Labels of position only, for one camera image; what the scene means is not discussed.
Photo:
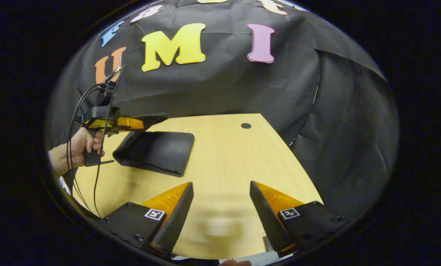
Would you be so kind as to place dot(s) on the white printed sign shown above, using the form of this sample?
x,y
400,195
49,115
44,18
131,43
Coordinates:
x,y
64,184

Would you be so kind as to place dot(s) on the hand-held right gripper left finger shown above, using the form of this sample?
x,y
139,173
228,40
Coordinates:
x,y
178,218

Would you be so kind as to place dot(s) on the dark grey jeans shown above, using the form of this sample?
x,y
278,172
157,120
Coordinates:
x,y
157,151

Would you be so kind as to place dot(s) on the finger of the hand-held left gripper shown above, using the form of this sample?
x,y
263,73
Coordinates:
x,y
130,123

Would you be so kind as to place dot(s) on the black round table grommet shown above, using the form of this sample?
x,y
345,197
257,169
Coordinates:
x,y
246,125

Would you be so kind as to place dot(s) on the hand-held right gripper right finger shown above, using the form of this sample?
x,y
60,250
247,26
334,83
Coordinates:
x,y
265,218

